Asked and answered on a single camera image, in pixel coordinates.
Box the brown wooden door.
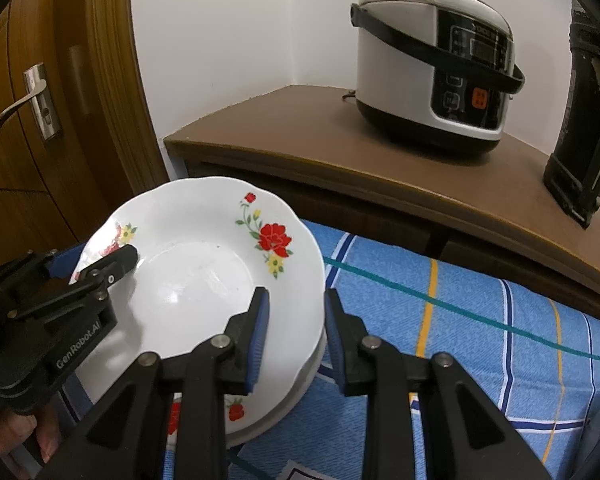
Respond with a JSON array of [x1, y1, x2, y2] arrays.
[[0, 0, 131, 281]]

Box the grey round plate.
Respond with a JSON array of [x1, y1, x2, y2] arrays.
[[225, 330, 329, 448]]

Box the silver door handle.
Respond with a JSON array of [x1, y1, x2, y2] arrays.
[[0, 62, 62, 142]]

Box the wooden door frame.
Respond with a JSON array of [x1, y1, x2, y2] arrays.
[[55, 0, 171, 241]]

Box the white cloth label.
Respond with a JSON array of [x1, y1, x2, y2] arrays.
[[275, 460, 326, 480]]

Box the white red-flower plate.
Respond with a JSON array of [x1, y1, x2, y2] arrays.
[[72, 176, 327, 426]]

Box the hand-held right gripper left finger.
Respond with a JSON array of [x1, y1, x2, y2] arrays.
[[35, 287, 271, 480]]

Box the brown wooden cabinet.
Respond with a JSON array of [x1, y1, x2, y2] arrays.
[[164, 85, 600, 321]]

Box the blue plaid cloth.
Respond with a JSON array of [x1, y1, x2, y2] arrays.
[[60, 217, 600, 480]]

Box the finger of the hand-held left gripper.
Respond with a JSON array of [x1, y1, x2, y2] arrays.
[[75, 244, 139, 291]]

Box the person's left hand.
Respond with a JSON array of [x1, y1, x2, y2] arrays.
[[0, 400, 63, 466]]

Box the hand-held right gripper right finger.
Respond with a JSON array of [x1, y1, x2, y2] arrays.
[[324, 290, 553, 480]]

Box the white black rice cooker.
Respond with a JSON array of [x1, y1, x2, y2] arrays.
[[350, 0, 526, 157]]

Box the black thermos flask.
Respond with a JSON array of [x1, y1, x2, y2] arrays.
[[542, 0, 600, 231]]

